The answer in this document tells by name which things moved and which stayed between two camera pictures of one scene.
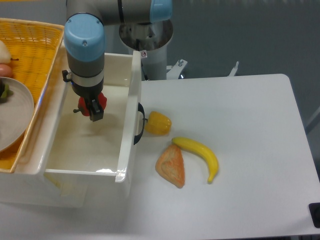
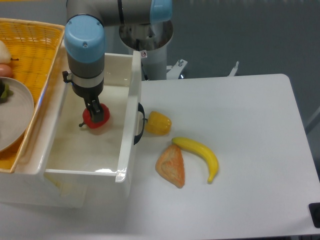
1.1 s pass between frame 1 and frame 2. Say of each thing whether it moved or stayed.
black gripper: stayed
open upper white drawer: stayed
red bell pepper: moved
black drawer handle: stayed
